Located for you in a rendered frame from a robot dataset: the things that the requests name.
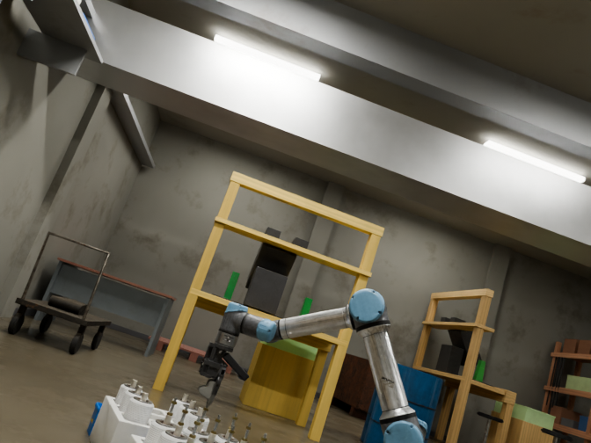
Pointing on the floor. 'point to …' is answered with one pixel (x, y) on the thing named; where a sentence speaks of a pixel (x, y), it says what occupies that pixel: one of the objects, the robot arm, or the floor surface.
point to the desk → (111, 297)
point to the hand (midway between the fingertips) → (209, 403)
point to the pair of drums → (419, 380)
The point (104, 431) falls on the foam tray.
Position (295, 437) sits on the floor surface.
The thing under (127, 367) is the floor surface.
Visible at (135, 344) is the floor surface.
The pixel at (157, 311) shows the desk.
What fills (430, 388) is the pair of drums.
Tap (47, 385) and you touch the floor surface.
